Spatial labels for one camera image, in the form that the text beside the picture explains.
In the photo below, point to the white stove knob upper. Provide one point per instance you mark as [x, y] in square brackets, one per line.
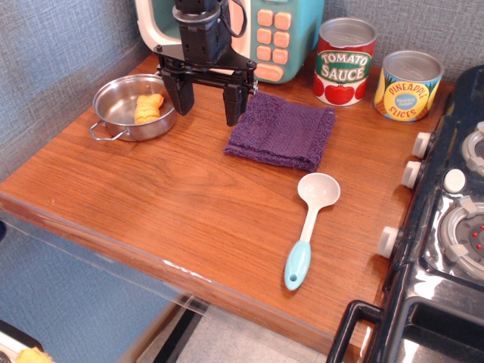
[420, 144]

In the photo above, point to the pineapple slices can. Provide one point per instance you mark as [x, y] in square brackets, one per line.
[407, 85]

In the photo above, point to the white stove knob middle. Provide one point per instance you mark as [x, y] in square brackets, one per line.
[410, 174]

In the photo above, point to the small steel pot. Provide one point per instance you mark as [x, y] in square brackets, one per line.
[115, 104]

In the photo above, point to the white stove knob lower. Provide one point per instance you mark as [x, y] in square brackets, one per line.
[387, 241]

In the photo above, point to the toy microwave teal and white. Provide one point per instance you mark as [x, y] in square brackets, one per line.
[279, 36]

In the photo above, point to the yellow object at corner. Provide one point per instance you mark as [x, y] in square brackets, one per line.
[33, 355]

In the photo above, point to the purple towel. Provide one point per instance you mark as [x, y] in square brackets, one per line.
[281, 133]

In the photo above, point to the white stove knob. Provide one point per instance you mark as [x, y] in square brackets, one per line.
[387, 241]
[420, 144]
[410, 174]

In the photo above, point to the white spoon with blue handle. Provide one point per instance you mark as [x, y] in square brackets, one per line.
[317, 190]

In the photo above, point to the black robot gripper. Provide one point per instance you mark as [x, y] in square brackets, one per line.
[206, 43]

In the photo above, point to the black toy stove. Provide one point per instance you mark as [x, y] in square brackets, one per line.
[432, 308]

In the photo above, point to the orange toy pastry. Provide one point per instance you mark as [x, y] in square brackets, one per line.
[148, 108]

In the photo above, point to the tomato sauce can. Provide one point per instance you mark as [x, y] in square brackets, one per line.
[343, 60]

